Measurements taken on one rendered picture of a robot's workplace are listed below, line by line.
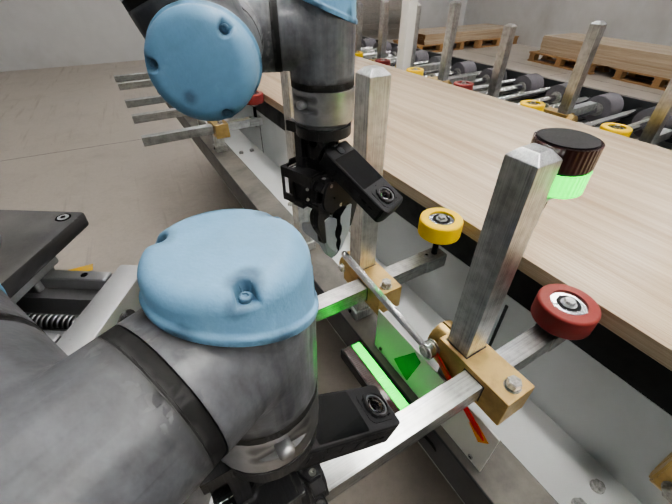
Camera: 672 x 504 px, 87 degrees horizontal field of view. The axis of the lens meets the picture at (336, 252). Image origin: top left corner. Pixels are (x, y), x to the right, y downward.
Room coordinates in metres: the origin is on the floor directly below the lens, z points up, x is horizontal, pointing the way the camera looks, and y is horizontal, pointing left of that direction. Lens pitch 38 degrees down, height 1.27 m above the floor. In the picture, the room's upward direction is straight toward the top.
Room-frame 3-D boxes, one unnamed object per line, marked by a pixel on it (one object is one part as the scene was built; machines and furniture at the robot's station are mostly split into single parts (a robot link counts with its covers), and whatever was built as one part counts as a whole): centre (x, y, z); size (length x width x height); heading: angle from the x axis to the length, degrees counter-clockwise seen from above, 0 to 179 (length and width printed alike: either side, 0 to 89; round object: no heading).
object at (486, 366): (0.29, -0.19, 0.85); 0.14 x 0.06 x 0.05; 31
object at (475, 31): (8.58, -2.53, 0.23); 2.42 x 0.76 x 0.17; 118
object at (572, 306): (0.35, -0.33, 0.85); 0.08 x 0.08 x 0.11
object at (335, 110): (0.45, 0.02, 1.14); 0.08 x 0.08 x 0.05
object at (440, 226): (0.56, -0.20, 0.85); 0.08 x 0.08 x 0.11
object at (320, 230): (0.43, 0.02, 1.00); 0.05 x 0.02 x 0.09; 141
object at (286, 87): (0.74, 0.08, 0.93); 0.05 x 0.05 x 0.45; 31
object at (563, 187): (0.33, -0.22, 1.11); 0.06 x 0.06 x 0.02
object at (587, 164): (0.33, -0.22, 1.14); 0.06 x 0.06 x 0.02
